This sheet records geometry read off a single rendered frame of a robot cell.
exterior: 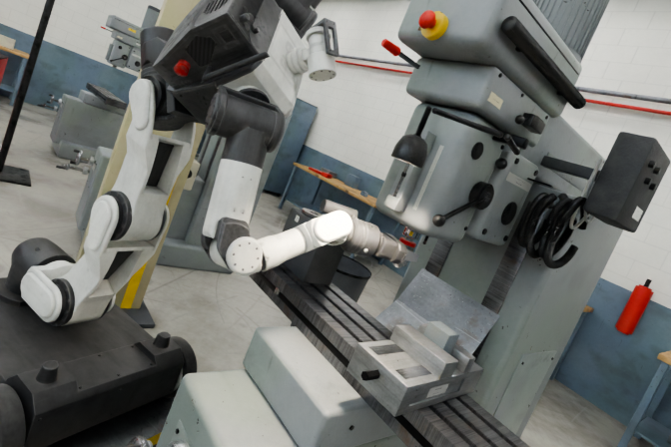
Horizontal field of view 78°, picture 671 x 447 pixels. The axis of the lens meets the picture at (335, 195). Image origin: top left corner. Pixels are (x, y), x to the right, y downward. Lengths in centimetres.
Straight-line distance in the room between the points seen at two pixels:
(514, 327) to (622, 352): 387
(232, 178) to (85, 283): 70
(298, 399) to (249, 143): 59
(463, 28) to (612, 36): 514
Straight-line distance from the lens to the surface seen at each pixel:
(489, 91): 101
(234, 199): 87
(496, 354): 143
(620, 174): 119
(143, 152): 123
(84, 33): 975
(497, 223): 123
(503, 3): 98
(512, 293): 141
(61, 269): 162
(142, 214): 129
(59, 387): 135
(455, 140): 103
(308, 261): 137
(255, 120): 89
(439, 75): 109
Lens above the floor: 143
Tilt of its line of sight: 6 degrees down
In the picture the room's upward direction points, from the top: 22 degrees clockwise
